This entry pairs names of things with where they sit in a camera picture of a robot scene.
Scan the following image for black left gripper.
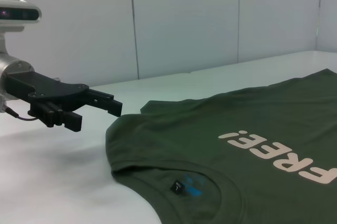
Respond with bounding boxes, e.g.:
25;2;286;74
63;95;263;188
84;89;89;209
1;70;123;133

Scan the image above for dark green FREE t-shirt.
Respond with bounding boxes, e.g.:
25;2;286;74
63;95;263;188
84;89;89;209
105;68;337;224

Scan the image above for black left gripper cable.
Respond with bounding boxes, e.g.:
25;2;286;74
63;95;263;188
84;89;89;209
4;105;40;122

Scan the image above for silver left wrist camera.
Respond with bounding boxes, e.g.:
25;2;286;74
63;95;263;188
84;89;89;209
0;0;43;34

